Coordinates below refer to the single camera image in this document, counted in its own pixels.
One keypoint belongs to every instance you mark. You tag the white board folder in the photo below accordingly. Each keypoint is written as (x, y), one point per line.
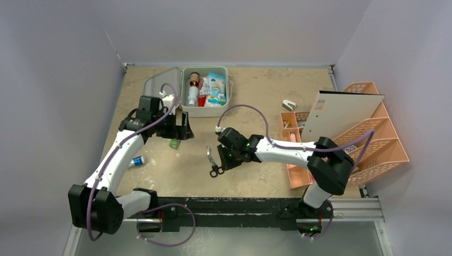
(333, 113)

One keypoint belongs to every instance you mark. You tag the black handled scissors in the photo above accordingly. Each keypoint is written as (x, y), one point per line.
(215, 169)

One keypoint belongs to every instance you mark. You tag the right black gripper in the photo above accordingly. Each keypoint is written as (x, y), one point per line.
(224, 161)

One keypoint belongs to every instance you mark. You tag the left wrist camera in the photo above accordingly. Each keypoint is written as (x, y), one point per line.
(169, 100)

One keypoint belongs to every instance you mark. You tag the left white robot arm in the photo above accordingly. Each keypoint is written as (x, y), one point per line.
(94, 205)

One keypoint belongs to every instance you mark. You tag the blue white ointment tube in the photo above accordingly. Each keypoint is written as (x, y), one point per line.
(137, 161)

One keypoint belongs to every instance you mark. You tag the orange compartment tray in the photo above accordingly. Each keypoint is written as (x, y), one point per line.
(291, 126)

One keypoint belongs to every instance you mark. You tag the light blue wipes packet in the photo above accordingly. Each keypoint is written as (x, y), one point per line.
(217, 90)

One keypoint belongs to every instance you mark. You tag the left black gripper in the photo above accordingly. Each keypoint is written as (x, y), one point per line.
(185, 133)

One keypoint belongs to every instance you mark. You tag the brown bottle orange cap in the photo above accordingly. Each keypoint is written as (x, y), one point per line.
(194, 79)

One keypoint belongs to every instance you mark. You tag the orange plastic file rack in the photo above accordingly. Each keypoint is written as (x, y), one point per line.
(384, 152)

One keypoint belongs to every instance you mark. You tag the white plastic bottle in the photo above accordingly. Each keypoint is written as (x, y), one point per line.
(192, 96)

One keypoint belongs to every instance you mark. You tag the red first aid pouch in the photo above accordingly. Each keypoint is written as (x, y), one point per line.
(201, 100)

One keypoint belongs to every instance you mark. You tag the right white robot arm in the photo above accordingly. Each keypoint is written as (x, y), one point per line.
(327, 162)

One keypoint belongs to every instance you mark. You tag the small green medicine box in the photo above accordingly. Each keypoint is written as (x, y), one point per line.
(174, 143)

